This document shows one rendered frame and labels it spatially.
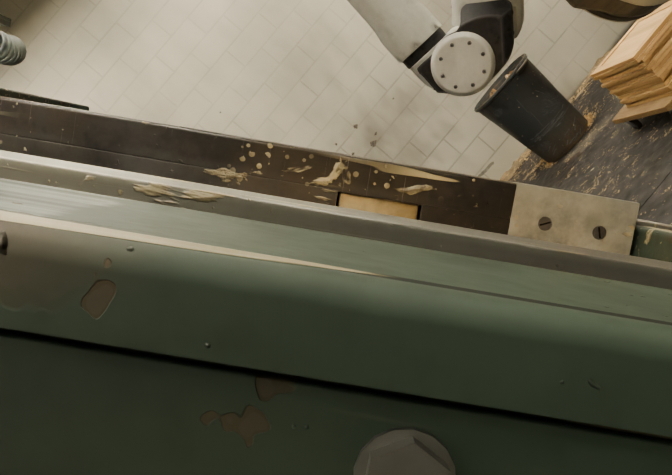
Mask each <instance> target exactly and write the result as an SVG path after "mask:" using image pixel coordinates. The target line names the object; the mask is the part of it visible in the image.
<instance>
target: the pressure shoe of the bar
mask: <svg viewBox="0 0 672 475"><path fill-rule="evenodd" d="M337 206H338V207H344V208H350V209H356V210H362V211H368V212H374V213H380V214H386V215H392V216H398V217H404V218H409V219H415V220H416V219H417V214H418V208H419V207H418V205H416V204H410V203H404V202H398V201H392V200H386V199H380V198H374V197H368V196H362V195H356V194H350V193H344V192H340V193H339V199H338V205H337Z"/></svg>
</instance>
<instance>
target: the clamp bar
mask: <svg viewBox="0 0 672 475"><path fill-rule="evenodd" d="M0 150H3V151H9V152H15V153H21V154H27V155H33V156H39V157H45V158H51V159H57V160H63V161H69V162H75V163H81V164H87V165H93V166H99V167H105V168H111V169H117V170H123V171H129V172H135V173H141V174H147V175H153V176H159V177H165V178H171V179H177V180H183V181H189V182H195V183H200V184H206V185H212V186H218V187H224V188H230V189H236V190H242V191H248V192H254V193H260V194H266V195H272V196H278V197H284V198H290V199H296V200H302V201H308V202H314V203H320V204H326V205H332V206H337V205H338V199H339V193H340V192H344V193H350V194H356V195H362V196H368V197H374V198H380V199H386V200H392V201H398V202H404V203H410V204H416V205H418V207H419V208H418V214H417V219H416V220H421V221H427V222H433V223H439V224H445V225H451V226H457V227H463V228H469V229H475V230H481V231H487V232H493V233H499V234H505V235H511V236H517V237H523V238H529V239H535V240H541V241H547V242H553V243H559V244H565V245H571V246H577V247H583V248H589V249H595V250H601V251H607V252H613V253H619V254H624V255H630V250H631V245H632V240H633V235H634V230H635V225H636V221H637V216H638V211H639V206H640V204H639V203H637V202H631V201H625V200H619V199H613V198H608V197H604V196H598V195H589V194H584V193H578V192H572V191H566V190H560V189H554V188H548V187H544V186H539V185H532V184H524V183H518V182H511V181H502V180H496V179H490V178H484V177H478V176H472V175H466V174H460V173H454V172H448V171H442V170H437V169H431V168H425V167H419V166H413V165H407V164H401V163H395V162H389V161H383V160H377V159H371V158H365V157H360V156H354V155H348V154H342V153H336V152H330V151H324V150H318V149H312V148H306V147H300V146H294V145H288V144H283V143H277V142H271V141H265V140H259V139H253V138H247V137H241V136H235V135H229V134H223V133H217V132H211V131H206V130H200V129H194V128H188V127H182V126H176V125H170V124H164V123H158V122H152V121H146V120H140V119H134V118H129V117H123V116H117V115H111V114H105V113H99V112H93V111H87V110H81V109H75V108H69V107H63V106H57V105H52V104H46V103H40V102H34V101H28V100H22V99H16V98H10V97H4V96H0Z"/></svg>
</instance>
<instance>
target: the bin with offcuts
mask: <svg viewBox="0 0 672 475"><path fill-rule="evenodd" d="M474 111H475V112H479V113H481V114H482V115H483V116H485V117H486V118H487V119H489V120H490V121H492V122H493V123H494V124H496V125H497V126H498V127H500V128H501V129H502V130H504V131H505V132H507V133H508V134H509V135H511V136H512V137H513V138H515V139H516V140H518V141H519V142H520V143H522V144H523V145H524V146H526V147H527V148H528V149H530V150H531V151H533V152H534V153H535V154H537V155H538V156H539V157H541V158H542V159H543V160H545V161H546V162H548V163H549V162H555V161H557V160H558V159H560V158H561V157H562V156H564V155H565V154H566V153H567V152H568V151H569V150H570V149H571V148H572V147H573V146H574V145H575V144H576V143H577V142H578V141H579V139H580V138H581V137H582V136H583V134H584V133H585V131H586V129H587V127H588V126H587V124H588V121H587V119H586V118H585V117H584V116H583V115H582V114H581V113H580V112H579V111H578V110H577V109H576V108H575V107H574V106H573V105H572V104H571V103H570V102H569V101H568V100H567V99H566V98H565V97H564V96H563V95H562V94H561V93H560V92H559V91H558V90H557V89H556V88H555V87H554V85H553V84H552V83H551V82H550V81H549V80H548V79H547V78H546V77H545V76H544V75H543V74H542V73H541V72H540V71H539V70H538V69H537V67H536V66H535V65H534V64H533V63H532V62H531V61H530V60H529V59H528V58H527V55H526V54H525V53H524V54H522V55H521V56H519V57H518V58H517V59H516V60H514V61H513V62H512V63H511V64H510V65H509V66H508V67H507V68H506V69H505V71H504V72H503V73H502V74H501V75H500V76H499V77H498V78H497V79H496V81H495V82H494V83H493V84H492V85H491V86H490V88H489V89H488V90H487V91H486V93H485V94H484V95H483V97H482V98H481V99H480V101H479V102H478V103H477V105H476V106H475V108H474Z"/></svg>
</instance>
